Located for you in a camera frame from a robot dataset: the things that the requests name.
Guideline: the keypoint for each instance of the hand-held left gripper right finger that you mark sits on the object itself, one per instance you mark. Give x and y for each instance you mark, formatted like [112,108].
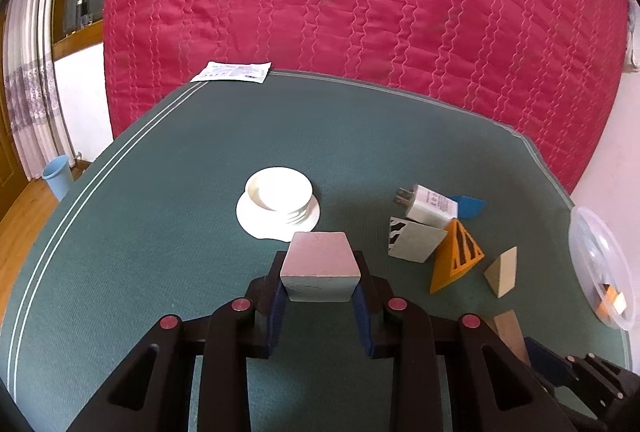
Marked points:
[362,322]

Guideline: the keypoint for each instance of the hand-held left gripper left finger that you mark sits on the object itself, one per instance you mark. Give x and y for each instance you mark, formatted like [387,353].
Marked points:
[275,327]

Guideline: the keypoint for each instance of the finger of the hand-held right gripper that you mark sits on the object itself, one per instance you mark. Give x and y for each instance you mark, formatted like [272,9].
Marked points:
[547,362]

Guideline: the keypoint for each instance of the brown wooden block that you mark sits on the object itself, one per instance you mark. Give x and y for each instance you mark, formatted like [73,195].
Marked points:
[510,332]

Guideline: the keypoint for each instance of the grey wooden cube block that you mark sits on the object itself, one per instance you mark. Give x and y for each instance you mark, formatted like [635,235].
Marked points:
[320,262]

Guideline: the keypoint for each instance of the yellow striped triangle block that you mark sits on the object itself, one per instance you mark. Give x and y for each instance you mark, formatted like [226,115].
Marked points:
[442,274]

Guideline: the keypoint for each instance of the beige wooden wedge block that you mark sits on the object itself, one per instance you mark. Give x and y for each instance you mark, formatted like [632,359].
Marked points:
[502,274]

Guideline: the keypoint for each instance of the clear plastic bowl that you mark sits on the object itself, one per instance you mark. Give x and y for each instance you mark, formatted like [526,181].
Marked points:
[590,252]

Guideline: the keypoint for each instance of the white wall charger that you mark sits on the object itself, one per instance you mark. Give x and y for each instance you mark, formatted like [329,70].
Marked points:
[430,204]

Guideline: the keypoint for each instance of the orange striped block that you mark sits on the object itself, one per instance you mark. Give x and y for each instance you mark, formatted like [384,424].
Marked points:
[607,307]

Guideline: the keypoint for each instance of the zebra print wedge block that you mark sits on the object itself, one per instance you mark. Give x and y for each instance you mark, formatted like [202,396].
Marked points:
[415,242]

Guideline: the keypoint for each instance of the white large plate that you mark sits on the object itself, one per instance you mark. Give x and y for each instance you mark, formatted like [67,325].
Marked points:
[255,227]

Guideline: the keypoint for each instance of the blue wooden block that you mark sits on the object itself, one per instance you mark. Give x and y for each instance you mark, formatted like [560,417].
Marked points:
[472,207]

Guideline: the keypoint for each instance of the white paper packet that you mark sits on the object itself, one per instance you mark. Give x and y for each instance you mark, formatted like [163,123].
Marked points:
[232,72]

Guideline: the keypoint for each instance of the blue wastebasket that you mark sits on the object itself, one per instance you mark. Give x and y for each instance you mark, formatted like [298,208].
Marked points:
[56,177]

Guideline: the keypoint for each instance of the patterned light curtain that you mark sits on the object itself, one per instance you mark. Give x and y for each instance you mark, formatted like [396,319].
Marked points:
[30,112]

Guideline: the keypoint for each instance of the wooden window sill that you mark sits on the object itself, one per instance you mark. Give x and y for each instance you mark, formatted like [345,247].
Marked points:
[80,37]

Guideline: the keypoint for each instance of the dark bottle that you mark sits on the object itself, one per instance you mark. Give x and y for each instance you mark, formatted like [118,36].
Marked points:
[82,14]

